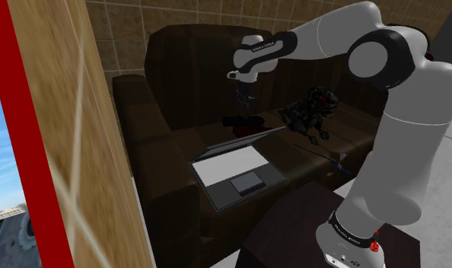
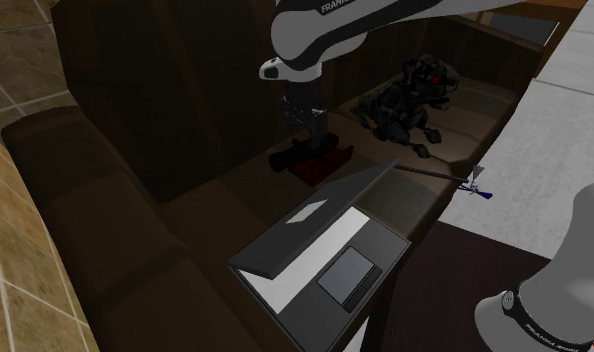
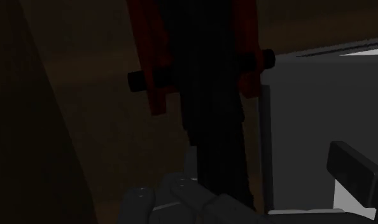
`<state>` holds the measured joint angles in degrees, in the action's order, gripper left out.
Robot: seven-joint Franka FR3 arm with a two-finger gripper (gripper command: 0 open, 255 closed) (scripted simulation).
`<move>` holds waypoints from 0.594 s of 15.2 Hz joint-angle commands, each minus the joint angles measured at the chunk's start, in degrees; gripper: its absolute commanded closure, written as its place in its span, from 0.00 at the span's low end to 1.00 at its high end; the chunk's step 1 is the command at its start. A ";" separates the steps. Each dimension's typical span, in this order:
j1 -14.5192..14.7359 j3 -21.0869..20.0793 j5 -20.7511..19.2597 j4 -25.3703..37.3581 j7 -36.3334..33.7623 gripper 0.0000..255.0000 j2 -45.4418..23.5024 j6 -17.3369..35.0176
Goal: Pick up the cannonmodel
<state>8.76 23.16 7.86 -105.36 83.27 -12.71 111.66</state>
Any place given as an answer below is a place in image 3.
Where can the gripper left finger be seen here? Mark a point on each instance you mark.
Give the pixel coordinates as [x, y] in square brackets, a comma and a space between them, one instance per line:
[179, 198]

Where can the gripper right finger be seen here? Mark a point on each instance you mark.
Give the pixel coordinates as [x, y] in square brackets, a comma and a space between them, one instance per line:
[353, 172]

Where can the grey cabinet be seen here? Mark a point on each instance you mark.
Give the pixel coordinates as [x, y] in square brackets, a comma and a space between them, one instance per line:
[303, 124]

